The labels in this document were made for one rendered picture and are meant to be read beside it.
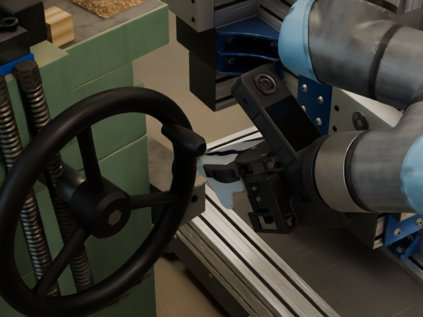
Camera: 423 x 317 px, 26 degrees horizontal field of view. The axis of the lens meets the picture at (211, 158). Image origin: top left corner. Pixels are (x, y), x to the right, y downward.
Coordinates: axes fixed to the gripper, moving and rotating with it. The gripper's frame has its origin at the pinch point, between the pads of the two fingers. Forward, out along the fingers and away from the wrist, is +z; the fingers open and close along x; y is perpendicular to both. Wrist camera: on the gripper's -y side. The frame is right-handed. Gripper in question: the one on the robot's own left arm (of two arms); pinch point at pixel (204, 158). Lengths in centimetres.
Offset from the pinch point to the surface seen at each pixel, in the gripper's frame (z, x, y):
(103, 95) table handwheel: 0.2, -8.8, -11.2
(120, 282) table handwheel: 13.0, -9.1, 11.8
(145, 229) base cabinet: 36.5, 10.0, 15.5
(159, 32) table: 20.2, 14.6, -12.5
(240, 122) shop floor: 118, 97, 31
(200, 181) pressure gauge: 26.3, 16.0, 10.4
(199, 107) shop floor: 130, 94, 24
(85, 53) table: 19.2, 2.2, -14.1
